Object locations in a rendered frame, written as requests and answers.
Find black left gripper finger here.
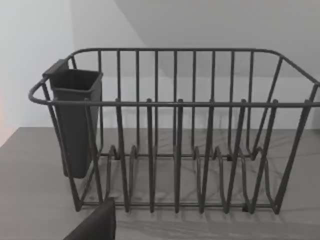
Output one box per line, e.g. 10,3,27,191
63,197,117,240

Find dark grey utensil cup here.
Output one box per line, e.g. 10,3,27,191
42,59,104,179

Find dark grey wire dish rack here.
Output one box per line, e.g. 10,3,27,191
28,47,320,215

